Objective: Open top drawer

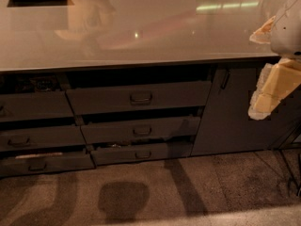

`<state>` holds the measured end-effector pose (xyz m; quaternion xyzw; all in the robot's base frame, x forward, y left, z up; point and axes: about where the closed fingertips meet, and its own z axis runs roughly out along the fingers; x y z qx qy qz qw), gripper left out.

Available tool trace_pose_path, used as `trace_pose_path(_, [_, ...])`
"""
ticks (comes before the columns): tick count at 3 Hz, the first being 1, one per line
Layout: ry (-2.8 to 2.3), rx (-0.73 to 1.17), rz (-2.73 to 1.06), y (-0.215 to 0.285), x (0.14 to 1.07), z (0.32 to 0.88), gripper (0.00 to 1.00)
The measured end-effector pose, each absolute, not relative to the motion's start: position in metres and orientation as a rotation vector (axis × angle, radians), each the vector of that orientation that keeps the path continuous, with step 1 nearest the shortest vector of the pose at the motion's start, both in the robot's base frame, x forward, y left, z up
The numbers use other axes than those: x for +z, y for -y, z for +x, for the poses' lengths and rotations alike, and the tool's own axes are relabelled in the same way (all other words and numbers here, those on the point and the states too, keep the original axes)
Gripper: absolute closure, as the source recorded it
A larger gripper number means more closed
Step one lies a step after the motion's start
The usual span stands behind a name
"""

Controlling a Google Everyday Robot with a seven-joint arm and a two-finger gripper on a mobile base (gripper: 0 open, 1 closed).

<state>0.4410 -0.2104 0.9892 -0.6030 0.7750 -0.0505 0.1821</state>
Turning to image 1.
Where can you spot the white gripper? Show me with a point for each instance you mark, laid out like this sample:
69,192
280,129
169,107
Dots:
288,32

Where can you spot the grey drawer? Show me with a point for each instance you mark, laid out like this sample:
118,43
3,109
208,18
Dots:
45,164
138,97
34,106
140,129
129,154
43,137

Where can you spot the grey cabinet door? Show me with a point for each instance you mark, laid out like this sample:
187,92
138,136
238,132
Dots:
225,126

